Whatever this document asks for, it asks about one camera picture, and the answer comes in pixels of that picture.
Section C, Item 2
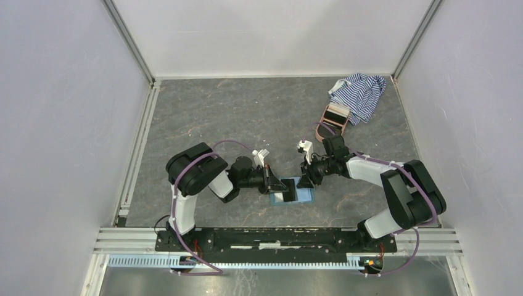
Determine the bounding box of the light blue cable duct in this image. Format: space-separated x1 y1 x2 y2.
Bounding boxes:
107 255 363 271

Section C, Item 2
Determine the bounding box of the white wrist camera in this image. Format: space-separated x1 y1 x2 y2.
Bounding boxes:
297 140 314 164
251 149 270 167

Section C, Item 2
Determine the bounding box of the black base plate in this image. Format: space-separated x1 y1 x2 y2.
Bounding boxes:
155 228 398 263

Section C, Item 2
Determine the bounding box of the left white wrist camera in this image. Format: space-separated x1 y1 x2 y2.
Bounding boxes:
251 149 270 167

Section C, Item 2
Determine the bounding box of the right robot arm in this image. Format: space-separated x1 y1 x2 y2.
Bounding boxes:
297 135 447 252

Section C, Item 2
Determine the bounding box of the pink card box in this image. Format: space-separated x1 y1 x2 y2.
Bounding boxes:
315 102 350 142

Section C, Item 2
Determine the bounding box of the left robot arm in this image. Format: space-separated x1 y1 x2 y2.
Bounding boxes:
165 142 290 252

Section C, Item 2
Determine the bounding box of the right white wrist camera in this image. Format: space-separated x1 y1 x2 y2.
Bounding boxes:
297 140 314 164

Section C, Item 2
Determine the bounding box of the striped blue white cloth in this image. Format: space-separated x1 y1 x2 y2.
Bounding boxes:
327 73 387 126

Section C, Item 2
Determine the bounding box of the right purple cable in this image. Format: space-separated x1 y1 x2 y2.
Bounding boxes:
301 122 438 279

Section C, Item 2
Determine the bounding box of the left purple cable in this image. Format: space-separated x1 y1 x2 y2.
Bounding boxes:
171 139 256 278

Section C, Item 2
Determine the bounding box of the aluminium frame rail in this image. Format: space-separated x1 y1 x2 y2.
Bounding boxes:
94 228 464 257

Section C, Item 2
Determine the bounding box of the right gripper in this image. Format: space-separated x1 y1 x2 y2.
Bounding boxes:
296 154 334 189

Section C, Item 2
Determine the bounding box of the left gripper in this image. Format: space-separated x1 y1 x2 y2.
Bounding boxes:
238 163 289 195

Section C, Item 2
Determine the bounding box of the purple cable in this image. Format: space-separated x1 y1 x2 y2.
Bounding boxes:
301 122 438 279
171 139 256 278

